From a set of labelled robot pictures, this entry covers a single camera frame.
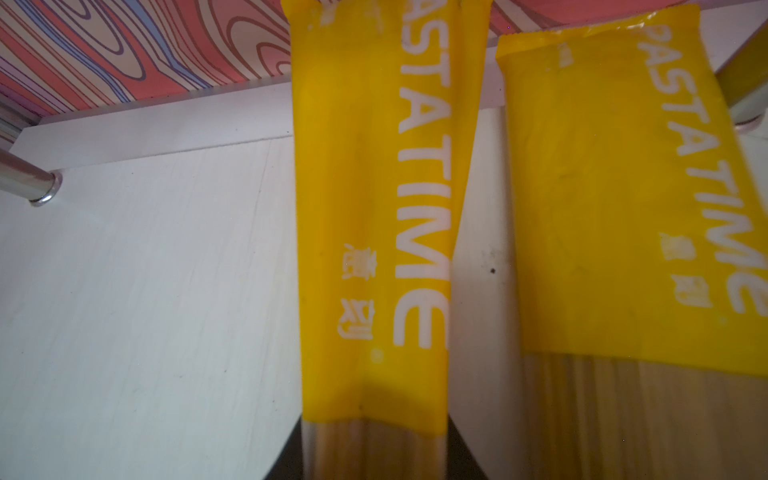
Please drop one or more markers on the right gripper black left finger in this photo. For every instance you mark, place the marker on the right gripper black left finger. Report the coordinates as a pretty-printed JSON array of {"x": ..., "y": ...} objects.
[{"x": 289, "y": 463}]

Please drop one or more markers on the white two-tier shelf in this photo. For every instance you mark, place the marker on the white two-tier shelf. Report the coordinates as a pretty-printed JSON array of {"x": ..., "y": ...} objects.
[{"x": 149, "y": 311}]

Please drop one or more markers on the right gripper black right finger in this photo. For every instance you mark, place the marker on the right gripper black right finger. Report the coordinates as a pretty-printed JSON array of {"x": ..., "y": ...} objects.
[{"x": 461, "y": 463}]

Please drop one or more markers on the yellow Pastatime spaghetti bag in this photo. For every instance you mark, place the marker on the yellow Pastatime spaghetti bag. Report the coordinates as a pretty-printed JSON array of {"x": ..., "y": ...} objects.
[
  {"x": 640, "y": 237},
  {"x": 385, "y": 106}
]

